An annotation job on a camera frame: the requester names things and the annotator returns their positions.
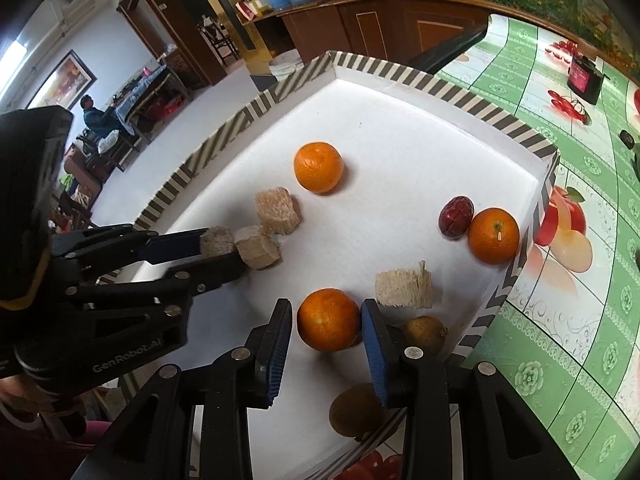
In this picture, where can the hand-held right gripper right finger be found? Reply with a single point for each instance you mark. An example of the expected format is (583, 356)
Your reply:
(376, 355)

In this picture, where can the beige shredded cake block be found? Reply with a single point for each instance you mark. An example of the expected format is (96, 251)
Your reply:
(278, 210)
(405, 285)
(257, 247)

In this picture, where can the fruit print tablecloth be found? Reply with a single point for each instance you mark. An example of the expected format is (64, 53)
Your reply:
(575, 285)

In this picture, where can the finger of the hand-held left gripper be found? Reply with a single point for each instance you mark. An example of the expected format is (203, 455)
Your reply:
(175, 245)
(210, 275)

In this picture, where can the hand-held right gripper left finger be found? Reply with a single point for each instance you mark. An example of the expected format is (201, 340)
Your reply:
(279, 355)

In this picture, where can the black round lid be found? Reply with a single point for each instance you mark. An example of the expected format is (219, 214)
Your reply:
(627, 138)

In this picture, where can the wooden cabinet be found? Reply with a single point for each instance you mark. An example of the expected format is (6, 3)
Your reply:
(375, 25)

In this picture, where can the red date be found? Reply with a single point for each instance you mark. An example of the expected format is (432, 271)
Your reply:
(455, 216)

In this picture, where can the orange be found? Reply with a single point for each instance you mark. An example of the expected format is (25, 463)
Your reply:
(318, 167)
(328, 319)
(493, 235)

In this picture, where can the framed wall picture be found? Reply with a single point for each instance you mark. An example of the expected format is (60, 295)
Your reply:
(62, 80)

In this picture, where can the white tray with striped rim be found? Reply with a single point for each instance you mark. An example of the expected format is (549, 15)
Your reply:
(400, 160)

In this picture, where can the person's left hand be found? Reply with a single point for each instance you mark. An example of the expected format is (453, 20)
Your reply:
(12, 389)

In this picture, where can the black jar with red label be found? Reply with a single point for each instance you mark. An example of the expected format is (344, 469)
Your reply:
(585, 77)

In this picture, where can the brown kiwi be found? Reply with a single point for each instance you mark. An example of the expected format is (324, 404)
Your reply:
(356, 410)

